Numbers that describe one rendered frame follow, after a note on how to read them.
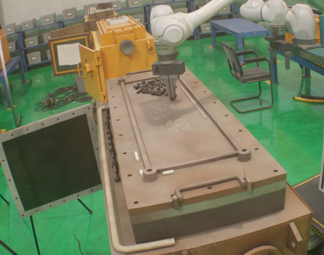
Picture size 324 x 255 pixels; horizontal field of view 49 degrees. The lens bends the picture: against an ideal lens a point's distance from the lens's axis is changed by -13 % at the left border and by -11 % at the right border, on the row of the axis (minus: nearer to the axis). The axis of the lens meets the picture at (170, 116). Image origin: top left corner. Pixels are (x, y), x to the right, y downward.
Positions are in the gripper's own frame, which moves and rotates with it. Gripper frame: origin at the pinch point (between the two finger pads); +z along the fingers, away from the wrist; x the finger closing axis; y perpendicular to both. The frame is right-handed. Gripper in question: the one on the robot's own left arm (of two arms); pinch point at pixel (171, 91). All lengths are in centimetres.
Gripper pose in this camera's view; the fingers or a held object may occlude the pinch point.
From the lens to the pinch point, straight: 170.0
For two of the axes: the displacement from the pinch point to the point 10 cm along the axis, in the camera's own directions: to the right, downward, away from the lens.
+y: -3.1, 3.9, -8.7
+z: 1.2, 9.2, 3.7
